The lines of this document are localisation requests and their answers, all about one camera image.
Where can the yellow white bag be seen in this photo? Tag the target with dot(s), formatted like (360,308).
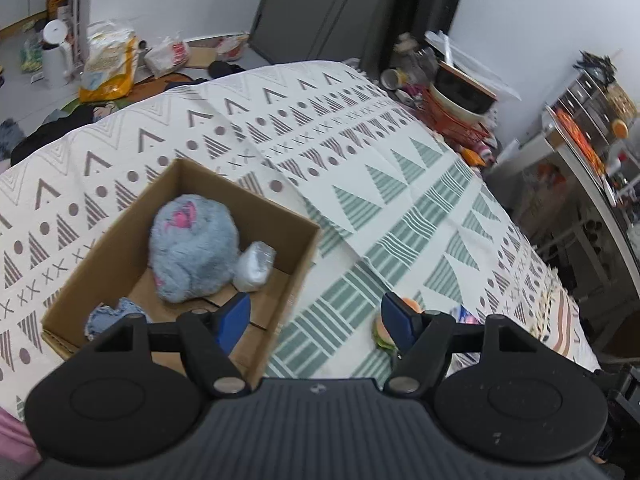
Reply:
(110,64)

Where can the orange round toy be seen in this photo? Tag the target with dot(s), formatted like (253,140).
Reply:
(619,129)

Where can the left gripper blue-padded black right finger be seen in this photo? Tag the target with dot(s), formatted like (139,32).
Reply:
(423,342)

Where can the brown cardboard box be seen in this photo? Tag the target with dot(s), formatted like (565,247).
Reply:
(118,266)

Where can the black cream bowl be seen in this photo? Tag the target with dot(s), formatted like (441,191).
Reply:
(461,96)

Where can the red plastic basket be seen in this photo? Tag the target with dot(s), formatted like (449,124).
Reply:
(449,126)

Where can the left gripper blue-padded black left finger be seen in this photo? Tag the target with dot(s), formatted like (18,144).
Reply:
(207,340)

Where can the hamburger plush toy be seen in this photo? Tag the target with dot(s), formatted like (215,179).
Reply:
(381,336)

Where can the dark grey cabinet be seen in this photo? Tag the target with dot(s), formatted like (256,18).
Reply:
(301,30)

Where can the white red plastic bag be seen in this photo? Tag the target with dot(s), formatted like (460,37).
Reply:
(167,57)

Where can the patterned white green blanket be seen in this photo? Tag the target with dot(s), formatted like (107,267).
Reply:
(397,208)

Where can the blue tissue packet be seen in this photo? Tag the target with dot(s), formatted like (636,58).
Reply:
(463,316)

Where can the grey fluffy plush toy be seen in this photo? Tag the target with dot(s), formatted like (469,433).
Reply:
(193,248)

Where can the white desk with shelves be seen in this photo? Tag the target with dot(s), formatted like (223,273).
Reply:
(568,214)

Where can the white kettle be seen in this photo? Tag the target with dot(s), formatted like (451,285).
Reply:
(57,55)

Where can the clear plastic wrapped item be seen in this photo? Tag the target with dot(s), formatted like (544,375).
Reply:
(254,266)

